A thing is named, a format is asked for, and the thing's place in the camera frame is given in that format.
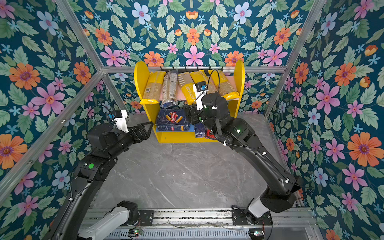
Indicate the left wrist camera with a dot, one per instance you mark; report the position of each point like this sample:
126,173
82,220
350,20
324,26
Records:
120,119

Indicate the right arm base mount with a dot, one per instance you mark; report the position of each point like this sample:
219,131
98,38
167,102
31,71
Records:
255,214

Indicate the red spaghetti bag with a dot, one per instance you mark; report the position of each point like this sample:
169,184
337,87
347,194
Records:
209,135

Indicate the blue Barilla rigatoni bag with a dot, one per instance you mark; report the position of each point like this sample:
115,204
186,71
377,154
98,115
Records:
172,120

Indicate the yellow wooden shelf unit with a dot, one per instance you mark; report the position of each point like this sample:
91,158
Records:
142,74

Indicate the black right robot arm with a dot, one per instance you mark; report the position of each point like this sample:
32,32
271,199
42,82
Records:
279,195

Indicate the blue Barilla spaghetti box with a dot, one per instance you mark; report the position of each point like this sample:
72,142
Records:
200,130

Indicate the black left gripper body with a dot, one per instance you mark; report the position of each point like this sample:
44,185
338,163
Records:
123,141

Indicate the yellow Pastatime bag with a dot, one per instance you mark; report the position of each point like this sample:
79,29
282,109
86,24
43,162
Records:
186,84
200,76

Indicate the yellow spaghetti bag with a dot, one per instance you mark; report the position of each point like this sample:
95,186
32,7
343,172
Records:
153,88
223,85

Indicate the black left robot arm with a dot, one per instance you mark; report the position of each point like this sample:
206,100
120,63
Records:
89,176

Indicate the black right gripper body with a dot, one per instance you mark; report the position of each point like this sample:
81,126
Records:
192,112

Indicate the black hook rail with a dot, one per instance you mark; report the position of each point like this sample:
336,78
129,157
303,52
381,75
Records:
191,69

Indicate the blue clear spaghetti bag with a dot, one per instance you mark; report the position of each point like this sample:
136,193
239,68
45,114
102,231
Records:
166,96
173,84

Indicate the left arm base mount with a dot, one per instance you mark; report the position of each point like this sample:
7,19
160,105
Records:
124,214

